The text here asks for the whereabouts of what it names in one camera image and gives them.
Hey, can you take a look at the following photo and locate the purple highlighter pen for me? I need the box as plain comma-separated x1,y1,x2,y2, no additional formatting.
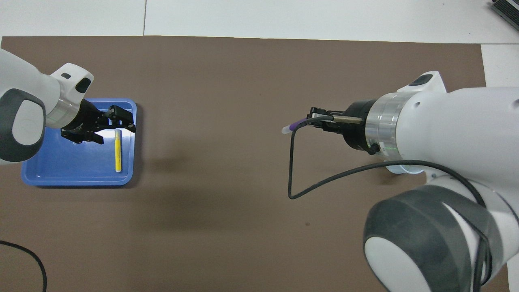
282,117,313,134

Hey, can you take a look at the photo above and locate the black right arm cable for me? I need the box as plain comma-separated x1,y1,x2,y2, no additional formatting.
288,115,493,292

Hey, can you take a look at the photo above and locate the brown table mat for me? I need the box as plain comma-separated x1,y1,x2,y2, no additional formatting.
0,36,511,292

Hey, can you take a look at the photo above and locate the blue plastic tray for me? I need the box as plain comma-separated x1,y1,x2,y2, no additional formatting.
21,97,137,187

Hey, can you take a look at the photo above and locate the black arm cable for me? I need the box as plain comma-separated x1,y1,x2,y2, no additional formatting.
288,115,493,292
0,240,47,292

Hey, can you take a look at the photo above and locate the pale blue mesh pen cup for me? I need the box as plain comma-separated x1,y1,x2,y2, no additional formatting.
385,162,424,175

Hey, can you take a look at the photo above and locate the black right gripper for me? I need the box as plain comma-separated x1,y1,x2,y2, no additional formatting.
307,99,380,155

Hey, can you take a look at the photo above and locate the dark grey ribbed device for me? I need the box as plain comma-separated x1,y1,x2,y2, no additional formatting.
491,0,519,31

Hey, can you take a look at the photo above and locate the yellow highlighter pen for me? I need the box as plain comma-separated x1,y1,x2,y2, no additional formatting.
115,129,122,173

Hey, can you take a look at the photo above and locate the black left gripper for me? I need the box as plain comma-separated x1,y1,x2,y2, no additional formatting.
61,101,136,145

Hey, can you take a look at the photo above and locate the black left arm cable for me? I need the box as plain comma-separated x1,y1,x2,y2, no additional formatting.
0,240,47,292

